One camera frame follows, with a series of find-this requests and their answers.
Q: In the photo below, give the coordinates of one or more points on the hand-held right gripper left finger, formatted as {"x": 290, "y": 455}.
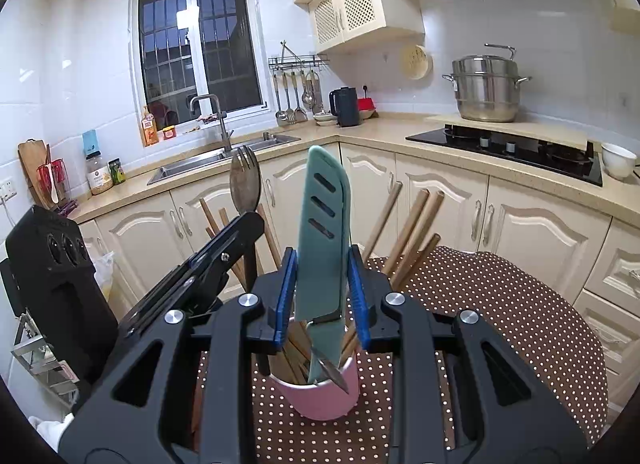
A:
{"x": 286, "y": 294}

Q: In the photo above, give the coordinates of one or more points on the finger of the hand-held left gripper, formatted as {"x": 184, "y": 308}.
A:
{"x": 200, "y": 254}
{"x": 230, "y": 254}

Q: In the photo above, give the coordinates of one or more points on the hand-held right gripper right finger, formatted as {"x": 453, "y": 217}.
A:
{"x": 357, "y": 294}

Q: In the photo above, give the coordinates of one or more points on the light blue sheathed knife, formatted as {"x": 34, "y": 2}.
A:
{"x": 322, "y": 244}

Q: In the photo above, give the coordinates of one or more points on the metal spoon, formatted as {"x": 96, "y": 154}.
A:
{"x": 334, "y": 375}

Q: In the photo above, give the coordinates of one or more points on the bunch of wooden chopsticks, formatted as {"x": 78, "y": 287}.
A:
{"x": 417, "y": 224}

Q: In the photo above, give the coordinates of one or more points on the pink cup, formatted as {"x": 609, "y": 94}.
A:
{"x": 320, "y": 401}

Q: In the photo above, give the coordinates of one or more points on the clear plastic bag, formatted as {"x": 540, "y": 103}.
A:
{"x": 104, "y": 274}

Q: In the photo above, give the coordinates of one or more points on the steel sink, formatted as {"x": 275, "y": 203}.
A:
{"x": 190, "y": 164}

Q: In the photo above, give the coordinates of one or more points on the red utensil holder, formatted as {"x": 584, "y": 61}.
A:
{"x": 60, "y": 174}

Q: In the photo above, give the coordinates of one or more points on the glass jar white lid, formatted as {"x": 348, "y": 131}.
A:
{"x": 100, "y": 179}

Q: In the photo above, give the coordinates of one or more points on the small green jar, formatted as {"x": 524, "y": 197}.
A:
{"x": 117, "y": 173}

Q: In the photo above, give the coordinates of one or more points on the brown polka dot tablecloth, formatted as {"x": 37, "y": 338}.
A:
{"x": 475, "y": 304}

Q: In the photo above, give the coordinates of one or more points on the wooden cutting board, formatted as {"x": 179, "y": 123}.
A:
{"x": 30, "y": 164}

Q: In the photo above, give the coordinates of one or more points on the small red jar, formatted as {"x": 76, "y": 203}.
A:
{"x": 168, "y": 133}

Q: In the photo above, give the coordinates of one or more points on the steel faucet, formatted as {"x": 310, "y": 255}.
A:
{"x": 225, "y": 129}

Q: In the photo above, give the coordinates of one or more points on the orange bottle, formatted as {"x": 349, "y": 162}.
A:
{"x": 149, "y": 132}

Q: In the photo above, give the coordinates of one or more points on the hanging steel kitchen utensil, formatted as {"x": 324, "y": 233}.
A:
{"x": 280, "y": 117}
{"x": 290, "y": 114}
{"x": 300, "y": 114}
{"x": 308, "y": 97}
{"x": 316, "y": 99}

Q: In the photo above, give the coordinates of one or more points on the blue box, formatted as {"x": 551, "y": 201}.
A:
{"x": 90, "y": 142}

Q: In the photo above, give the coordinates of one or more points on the white cloth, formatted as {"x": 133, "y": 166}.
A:
{"x": 47, "y": 431}

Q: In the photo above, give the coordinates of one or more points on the stack of dishes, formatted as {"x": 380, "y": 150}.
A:
{"x": 325, "y": 118}

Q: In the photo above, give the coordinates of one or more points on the black kettle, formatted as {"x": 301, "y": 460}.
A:
{"x": 346, "y": 109}

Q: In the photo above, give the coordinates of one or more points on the red container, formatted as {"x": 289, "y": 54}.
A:
{"x": 366, "y": 104}

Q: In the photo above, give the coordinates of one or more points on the black gas stove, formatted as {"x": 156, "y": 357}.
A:
{"x": 500, "y": 150}

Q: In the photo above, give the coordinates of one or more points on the kitchen window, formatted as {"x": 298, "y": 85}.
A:
{"x": 220, "y": 44}

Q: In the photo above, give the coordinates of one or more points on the steel steamer pot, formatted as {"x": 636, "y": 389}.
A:
{"x": 485, "y": 94}

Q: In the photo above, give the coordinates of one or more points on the round bamboo plate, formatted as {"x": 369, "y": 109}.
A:
{"x": 415, "y": 62}

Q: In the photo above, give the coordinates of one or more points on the small lattice door cabinet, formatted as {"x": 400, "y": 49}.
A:
{"x": 360, "y": 9}

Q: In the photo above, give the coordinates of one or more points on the white bowl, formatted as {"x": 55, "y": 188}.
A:
{"x": 619, "y": 159}

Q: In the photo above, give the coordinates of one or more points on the wall socket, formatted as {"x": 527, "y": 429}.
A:
{"x": 6, "y": 189}

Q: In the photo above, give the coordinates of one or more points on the wall utensil rack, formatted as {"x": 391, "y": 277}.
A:
{"x": 300, "y": 63}

